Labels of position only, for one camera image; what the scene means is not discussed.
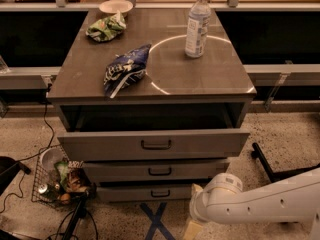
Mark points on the white bowl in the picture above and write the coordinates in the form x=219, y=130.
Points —
x=111, y=7

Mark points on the green chip bag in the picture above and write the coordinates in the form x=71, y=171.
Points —
x=106, y=29

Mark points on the grey bottom drawer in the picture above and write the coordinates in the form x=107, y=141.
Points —
x=133, y=193

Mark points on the black tripod leg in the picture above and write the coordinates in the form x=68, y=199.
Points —
x=79, y=212

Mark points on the grey drawer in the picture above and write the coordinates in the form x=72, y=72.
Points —
x=153, y=145
x=133, y=193
x=152, y=170

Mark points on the wire basket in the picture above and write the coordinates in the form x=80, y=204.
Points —
x=61, y=197

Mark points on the grey middle drawer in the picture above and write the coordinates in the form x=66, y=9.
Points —
x=152, y=170

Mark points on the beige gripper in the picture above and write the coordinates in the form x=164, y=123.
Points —
x=196, y=206

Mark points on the grey top drawer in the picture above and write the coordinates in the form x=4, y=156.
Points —
x=153, y=145

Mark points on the metal soda can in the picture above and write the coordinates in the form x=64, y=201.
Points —
x=46, y=190

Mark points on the grey drawer cabinet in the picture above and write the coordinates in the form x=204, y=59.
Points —
x=177, y=92

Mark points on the clear plastic water bottle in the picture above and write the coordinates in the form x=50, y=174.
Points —
x=197, y=28

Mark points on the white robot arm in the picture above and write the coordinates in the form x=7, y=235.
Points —
x=224, y=201

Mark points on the black stand base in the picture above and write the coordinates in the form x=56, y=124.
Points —
x=280, y=175

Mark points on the blue chip bag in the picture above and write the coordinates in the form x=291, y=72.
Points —
x=125, y=70

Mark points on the snack bag in basket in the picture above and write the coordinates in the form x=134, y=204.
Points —
x=72, y=176

